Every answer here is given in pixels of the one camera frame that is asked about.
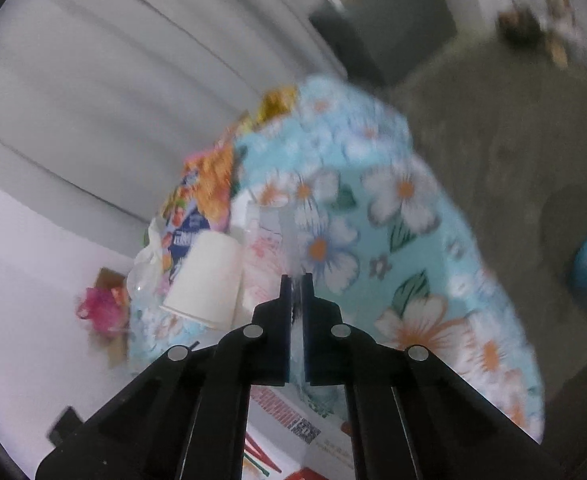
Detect grey curtain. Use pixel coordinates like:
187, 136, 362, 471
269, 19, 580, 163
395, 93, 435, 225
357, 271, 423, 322
0, 0, 347, 226

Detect pink plastic bag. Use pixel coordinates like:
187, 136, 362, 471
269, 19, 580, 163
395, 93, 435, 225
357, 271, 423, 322
76, 285, 126, 336

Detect blue floral blanket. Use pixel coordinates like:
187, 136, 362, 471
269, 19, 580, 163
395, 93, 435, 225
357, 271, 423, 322
126, 75, 547, 443

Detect small black object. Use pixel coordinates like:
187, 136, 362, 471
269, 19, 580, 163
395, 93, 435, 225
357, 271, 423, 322
48, 406, 84, 443

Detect white printed carton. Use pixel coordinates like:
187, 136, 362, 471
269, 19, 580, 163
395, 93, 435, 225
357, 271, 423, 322
240, 385, 357, 480

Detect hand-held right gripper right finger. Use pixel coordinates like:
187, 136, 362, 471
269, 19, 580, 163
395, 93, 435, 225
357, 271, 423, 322
301, 272, 567, 480

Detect grey cabinet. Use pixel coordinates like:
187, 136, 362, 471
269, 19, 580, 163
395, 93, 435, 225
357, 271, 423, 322
308, 0, 459, 88

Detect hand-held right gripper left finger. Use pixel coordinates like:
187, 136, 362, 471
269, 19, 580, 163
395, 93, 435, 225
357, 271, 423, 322
36, 275, 294, 480

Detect pink snack packet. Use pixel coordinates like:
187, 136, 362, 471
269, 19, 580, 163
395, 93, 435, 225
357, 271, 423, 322
160, 140, 239, 281

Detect orange yellow packet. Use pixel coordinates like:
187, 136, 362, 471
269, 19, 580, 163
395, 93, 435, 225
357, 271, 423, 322
256, 85, 299, 128

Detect crumpled clear plastic bag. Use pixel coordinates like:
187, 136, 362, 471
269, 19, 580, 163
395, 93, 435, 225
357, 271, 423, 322
126, 217, 174, 311

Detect white paper cup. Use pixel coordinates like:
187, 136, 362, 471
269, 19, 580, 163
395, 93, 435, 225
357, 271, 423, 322
159, 232, 246, 331

